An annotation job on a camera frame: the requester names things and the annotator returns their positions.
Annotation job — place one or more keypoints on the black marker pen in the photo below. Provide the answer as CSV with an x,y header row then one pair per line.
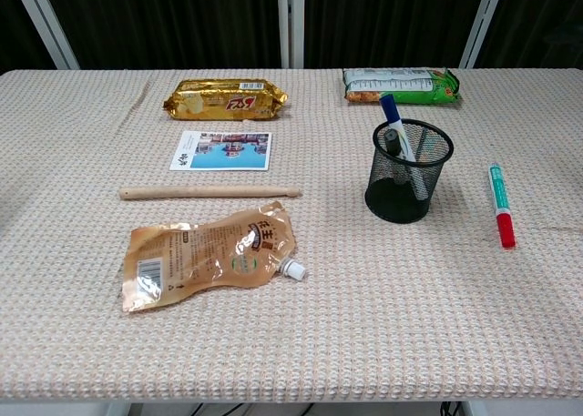
x,y
391,140

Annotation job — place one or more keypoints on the wooden stick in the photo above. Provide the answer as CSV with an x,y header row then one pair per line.
x,y
205,192

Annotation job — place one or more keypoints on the gold snack package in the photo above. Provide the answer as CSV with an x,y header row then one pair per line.
x,y
218,99

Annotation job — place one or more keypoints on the red cap marker pen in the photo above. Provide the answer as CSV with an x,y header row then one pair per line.
x,y
503,206

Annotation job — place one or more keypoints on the brown spouted sauce pouch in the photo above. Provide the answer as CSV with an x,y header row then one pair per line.
x,y
200,256

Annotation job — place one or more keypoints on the black pleated curtain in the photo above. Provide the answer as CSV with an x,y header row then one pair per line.
x,y
173,24
18,29
542,22
387,22

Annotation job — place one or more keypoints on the black mesh pen holder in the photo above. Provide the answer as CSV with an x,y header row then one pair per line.
x,y
391,202

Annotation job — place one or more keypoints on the grey metal frame post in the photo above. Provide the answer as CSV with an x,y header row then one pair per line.
x,y
483,22
290,22
45,22

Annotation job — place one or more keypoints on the beige waffle tablecloth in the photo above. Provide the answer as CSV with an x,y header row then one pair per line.
x,y
319,320

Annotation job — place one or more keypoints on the blue cap marker pen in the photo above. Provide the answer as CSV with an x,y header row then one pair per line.
x,y
391,108

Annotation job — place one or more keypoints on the blue picture postcard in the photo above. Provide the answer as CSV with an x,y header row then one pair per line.
x,y
228,154

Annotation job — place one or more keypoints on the green white snack package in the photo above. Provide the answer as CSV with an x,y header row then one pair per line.
x,y
401,88

